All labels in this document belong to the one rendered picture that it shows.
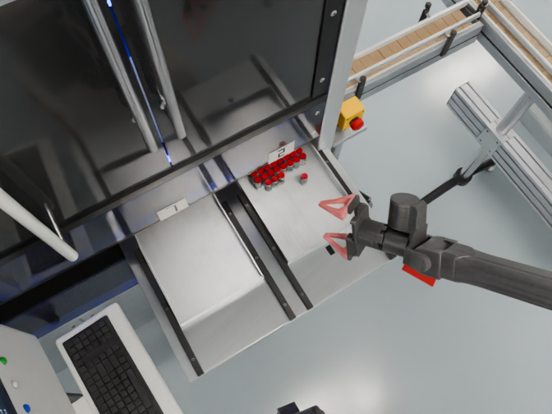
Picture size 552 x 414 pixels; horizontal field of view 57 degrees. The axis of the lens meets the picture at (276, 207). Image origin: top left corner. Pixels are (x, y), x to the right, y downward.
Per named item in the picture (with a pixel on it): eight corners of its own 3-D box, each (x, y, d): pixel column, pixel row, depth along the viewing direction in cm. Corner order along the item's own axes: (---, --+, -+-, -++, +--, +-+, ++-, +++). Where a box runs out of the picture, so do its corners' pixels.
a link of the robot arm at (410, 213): (425, 276, 95) (448, 259, 101) (434, 222, 90) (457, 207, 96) (374, 252, 103) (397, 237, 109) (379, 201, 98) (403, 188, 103)
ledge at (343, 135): (310, 115, 166) (310, 112, 165) (342, 98, 169) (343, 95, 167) (333, 147, 162) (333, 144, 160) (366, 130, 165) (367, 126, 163)
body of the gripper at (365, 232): (360, 201, 107) (393, 209, 103) (362, 236, 114) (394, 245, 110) (347, 221, 103) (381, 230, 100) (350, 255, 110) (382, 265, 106)
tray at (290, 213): (230, 172, 156) (229, 167, 153) (301, 135, 161) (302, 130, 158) (287, 264, 145) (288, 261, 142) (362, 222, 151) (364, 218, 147)
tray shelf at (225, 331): (115, 236, 150) (113, 234, 148) (314, 131, 164) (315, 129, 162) (190, 383, 135) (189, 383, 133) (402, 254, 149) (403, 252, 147)
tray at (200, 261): (129, 225, 149) (126, 221, 146) (207, 185, 154) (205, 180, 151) (181, 326, 138) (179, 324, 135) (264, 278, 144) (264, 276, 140)
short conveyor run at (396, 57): (315, 130, 167) (319, 103, 152) (291, 95, 171) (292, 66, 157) (476, 45, 181) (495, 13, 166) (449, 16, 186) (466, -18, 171)
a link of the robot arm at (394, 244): (409, 264, 101) (418, 251, 105) (413, 234, 98) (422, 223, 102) (376, 255, 104) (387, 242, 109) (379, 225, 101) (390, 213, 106)
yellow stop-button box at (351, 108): (328, 114, 155) (332, 100, 149) (348, 103, 157) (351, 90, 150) (342, 132, 153) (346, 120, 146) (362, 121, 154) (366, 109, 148)
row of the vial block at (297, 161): (253, 185, 154) (252, 178, 150) (303, 158, 158) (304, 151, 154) (256, 190, 154) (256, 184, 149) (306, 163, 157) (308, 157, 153)
